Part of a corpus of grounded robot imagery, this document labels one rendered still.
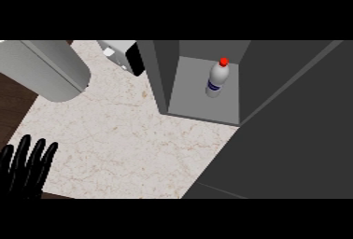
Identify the dark grey cabinet door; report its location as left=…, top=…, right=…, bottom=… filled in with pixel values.
left=180, top=40, right=353, bottom=200

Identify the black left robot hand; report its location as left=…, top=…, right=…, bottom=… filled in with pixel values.
left=0, top=134, right=60, bottom=200

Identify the dark grey cabinet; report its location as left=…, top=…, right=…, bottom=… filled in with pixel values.
left=134, top=40, right=343, bottom=127

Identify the white bottle with red cap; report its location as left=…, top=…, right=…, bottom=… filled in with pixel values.
left=203, top=57, right=230, bottom=99

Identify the pale grey rounded appliance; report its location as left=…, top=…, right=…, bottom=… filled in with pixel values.
left=0, top=40, right=92, bottom=104

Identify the white and black appliance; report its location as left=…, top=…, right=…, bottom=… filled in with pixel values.
left=95, top=40, right=146, bottom=77

